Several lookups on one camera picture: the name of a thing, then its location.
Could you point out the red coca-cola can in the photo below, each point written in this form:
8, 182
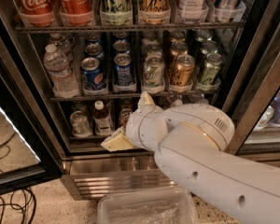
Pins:
76, 12
37, 13

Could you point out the silver top shelf can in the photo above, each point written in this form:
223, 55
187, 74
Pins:
225, 10

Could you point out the red coca-cola can left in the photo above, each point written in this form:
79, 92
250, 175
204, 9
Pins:
37, 13

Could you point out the green la croix can front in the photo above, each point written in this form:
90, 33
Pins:
210, 69

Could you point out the blue pepsi can front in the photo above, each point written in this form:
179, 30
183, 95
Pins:
93, 72

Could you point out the water bottle shelf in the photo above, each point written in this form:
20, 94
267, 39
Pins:
61, 42
61, 74

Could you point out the brown tea bottle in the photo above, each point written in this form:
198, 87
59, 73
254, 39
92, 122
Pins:
102, 118

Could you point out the orange la croix can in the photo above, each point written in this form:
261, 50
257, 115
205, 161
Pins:
182, 70
176, 49

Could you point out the steel fridge bottom grille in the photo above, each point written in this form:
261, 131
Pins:
115, 174

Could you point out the green la croix top can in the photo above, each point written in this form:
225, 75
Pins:
116, 12

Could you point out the orange can bottom shelf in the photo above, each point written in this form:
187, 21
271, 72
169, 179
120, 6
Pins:
124, 115

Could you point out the yellow la croix top can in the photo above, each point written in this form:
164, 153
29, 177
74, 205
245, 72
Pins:
153, 11

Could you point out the white top shelf can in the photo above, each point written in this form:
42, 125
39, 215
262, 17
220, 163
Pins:
192, 11

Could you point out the orange la croix can front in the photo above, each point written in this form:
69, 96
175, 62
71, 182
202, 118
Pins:
182, 70

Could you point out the orange la croix can behind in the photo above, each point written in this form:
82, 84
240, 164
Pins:
176, 49

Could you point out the red coca-cola can right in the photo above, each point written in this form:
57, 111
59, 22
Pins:
76, 12

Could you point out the silver can bottom shelf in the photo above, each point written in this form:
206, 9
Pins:
80, 125

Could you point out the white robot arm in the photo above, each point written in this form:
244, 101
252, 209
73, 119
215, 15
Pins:
188, 142

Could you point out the green la croix can behind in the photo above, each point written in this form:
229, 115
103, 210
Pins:
206, 47

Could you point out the clear plastic bin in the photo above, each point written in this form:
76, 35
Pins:
151, 206

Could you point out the white green la croix can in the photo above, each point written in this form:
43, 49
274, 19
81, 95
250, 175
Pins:
153, 71

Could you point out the blue pepsi can second row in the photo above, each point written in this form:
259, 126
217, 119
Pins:
95, 51

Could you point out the rear water bottle middle shelf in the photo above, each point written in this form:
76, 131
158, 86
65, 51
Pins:
61, 42

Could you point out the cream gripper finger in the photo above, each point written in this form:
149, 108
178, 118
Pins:
117, 141
145, 99

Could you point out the white la croix can behind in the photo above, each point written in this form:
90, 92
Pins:
153, 49

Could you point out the front water bottle middle shelf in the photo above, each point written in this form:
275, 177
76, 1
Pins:
61, 74

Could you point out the open fridge glass door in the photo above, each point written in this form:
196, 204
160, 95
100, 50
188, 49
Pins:
25, 160

